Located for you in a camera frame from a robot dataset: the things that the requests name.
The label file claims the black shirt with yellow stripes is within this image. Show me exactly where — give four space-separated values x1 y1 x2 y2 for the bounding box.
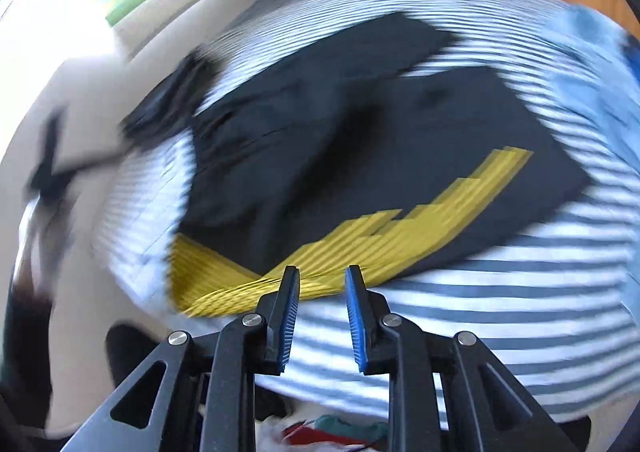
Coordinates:
169 12 590 316

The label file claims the stack of folded dark clothes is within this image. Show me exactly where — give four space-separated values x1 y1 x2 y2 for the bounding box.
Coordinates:
122 50 220 151

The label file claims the blue white striped bed quilt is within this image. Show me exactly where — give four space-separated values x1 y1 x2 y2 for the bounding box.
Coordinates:
94 0 639 422

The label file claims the light blue garment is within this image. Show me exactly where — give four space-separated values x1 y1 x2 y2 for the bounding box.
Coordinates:
539 4 639 170

